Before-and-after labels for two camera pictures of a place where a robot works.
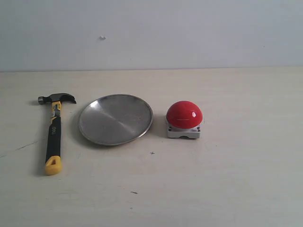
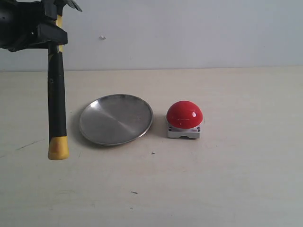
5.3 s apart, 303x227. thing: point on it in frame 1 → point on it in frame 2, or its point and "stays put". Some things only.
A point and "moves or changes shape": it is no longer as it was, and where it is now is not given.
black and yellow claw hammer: [53, 161] moves or changes shape
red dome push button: [184, 118] stays put
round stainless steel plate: [115, 119] stays put
